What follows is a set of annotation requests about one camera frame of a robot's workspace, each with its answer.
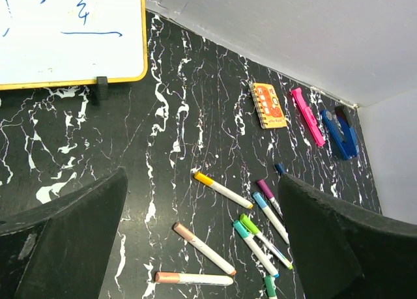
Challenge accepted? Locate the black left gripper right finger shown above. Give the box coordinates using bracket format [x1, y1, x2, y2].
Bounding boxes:
[278, 173, 416, 298]

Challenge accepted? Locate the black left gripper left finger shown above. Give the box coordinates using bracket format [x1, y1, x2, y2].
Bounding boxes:
[1, 169, 128, 298]

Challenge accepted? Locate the light blue cap marker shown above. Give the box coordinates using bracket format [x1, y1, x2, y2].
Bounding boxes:
[252, 192, 289, 245]

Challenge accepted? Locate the dark blue cap marker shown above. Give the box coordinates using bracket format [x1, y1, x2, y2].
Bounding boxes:
[274, 163, 286, 175]

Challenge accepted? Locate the purple cap marker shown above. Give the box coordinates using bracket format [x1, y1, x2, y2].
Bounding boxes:
[257, 179, 283, 218]

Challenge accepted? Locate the teal cap marker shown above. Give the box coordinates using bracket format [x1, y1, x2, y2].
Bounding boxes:
[233, 220, 279, 278]

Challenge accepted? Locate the dark green cap marker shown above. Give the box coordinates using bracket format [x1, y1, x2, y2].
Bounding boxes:
[264, 276, 278, 299]

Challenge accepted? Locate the salmon cap marker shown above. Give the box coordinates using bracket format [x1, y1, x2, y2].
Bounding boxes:
[154, 272, 234, 287]

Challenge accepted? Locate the tan cap marker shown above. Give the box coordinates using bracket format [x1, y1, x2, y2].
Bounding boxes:
[173, 222, 237, 276]

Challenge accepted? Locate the blue stapler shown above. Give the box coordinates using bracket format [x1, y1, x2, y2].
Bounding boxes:
[321, 105, 359, 160]

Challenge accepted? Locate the yellow cap marker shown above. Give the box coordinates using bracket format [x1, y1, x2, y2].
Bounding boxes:
[194, 171, 253, 209]

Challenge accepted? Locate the black whiteboard stand foot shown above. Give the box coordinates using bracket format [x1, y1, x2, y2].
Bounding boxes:
[95, 76, 108, 101]

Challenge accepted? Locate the yellow framed whiteboard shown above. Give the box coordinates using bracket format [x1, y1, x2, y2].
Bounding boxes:
[1, 0, 148, 90]

